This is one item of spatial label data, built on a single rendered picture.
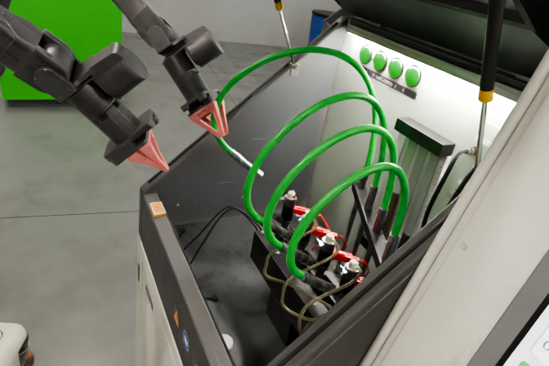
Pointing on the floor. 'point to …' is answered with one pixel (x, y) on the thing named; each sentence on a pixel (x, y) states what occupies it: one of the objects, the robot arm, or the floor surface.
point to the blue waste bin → (318, 23)
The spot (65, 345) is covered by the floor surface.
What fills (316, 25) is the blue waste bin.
